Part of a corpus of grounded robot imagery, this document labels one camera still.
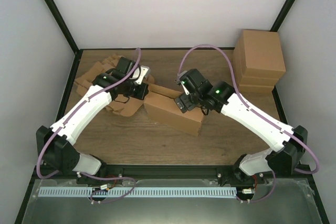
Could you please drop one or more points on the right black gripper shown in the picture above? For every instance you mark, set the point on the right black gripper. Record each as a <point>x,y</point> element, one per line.
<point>188,105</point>

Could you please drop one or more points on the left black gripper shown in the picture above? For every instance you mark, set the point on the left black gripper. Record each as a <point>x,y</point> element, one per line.
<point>144,92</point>

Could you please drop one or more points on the brown cardboard box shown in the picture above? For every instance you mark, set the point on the brown cardboard box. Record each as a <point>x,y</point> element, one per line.
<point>160,107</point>

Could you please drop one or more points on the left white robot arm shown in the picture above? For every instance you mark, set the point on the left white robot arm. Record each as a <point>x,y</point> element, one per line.
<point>55,144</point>

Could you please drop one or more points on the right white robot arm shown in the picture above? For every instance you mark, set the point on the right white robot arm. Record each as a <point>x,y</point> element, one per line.
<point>285,142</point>

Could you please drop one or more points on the bottom folded cardboard box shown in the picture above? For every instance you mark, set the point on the bottom folded cardboard box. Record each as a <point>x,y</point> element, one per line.
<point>254,88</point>

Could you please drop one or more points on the folded cardboard box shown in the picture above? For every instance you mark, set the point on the folded cardboard box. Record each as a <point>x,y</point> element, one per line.
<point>254,88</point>
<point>258,54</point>
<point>260,73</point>

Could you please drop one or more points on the middle folded cardboard box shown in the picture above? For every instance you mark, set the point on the middle folded cardboard box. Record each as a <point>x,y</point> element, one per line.
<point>260,73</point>

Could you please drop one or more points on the top folded cardboard box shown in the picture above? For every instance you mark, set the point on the top folded cardboard box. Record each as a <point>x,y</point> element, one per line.
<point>258,54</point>

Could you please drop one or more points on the stack of flat cardboard blanks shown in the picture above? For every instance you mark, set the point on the stack of flat cardboard blanks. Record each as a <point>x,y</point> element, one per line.
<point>112,76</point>

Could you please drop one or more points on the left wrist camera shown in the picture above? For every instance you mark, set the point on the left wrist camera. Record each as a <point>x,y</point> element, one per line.
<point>141,73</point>

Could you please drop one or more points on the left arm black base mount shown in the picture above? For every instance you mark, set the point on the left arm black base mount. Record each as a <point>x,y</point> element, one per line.
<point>106,174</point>

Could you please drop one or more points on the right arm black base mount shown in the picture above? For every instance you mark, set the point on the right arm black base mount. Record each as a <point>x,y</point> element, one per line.
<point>228,175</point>

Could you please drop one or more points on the light blue slotted cable duct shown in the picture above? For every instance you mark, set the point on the light blue slotted cable duct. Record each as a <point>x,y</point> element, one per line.
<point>140,192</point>

